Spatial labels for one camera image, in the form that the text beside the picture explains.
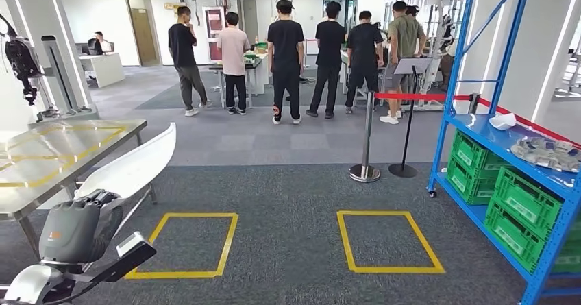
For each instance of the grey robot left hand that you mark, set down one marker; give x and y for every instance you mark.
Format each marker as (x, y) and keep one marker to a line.
(68, 230)

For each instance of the grey display stand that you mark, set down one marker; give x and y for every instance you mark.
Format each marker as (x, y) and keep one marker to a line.
(63, 76)

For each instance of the blue metal shelf rack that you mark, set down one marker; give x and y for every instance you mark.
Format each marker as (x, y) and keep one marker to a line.
(474, 129)

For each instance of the white desk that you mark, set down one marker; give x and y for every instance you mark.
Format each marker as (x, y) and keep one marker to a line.
(102, 69)

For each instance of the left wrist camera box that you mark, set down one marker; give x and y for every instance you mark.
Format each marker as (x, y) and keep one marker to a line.
(131, 253)

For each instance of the person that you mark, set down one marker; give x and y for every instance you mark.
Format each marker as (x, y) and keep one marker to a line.
(404, 44)
(329, 53)
(102, 44)
(286, 57)
(363, 53)
(233, 57)
(184, 57)

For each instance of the yellow floor tape square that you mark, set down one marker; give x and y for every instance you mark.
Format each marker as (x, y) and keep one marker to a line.
(390, 270)
(181, 275)

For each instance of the brown door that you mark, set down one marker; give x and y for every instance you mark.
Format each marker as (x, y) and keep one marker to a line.
(143, 30)

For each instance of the red display board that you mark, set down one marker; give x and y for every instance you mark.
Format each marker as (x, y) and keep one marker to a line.
(213, 30)

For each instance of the black barrier post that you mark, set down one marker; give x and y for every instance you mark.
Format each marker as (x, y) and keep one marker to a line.
(473, 103)

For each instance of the steel workbench yellow tape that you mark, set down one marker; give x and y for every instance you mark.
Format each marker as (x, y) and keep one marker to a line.
(68, 157)

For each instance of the red barrier tape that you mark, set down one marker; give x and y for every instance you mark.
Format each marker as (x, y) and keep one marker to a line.
(408, 97)

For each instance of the green plastic crate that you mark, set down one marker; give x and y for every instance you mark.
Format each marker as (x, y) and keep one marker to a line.
(526, 198)
(467, 182)
(513, 237)
(567, 248)
(472, 151)

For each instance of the cluttered work table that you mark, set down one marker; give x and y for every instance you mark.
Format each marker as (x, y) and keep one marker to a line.
(259, 73)

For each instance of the chrome barrier post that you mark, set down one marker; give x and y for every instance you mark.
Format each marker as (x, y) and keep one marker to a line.
(366, 135)

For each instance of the silver metal car part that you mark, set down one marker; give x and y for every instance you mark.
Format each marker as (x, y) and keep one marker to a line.
(544, 153)

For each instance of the white curved plastic part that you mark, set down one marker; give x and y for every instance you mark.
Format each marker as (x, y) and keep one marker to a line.
(501, 121)
(131, 166)

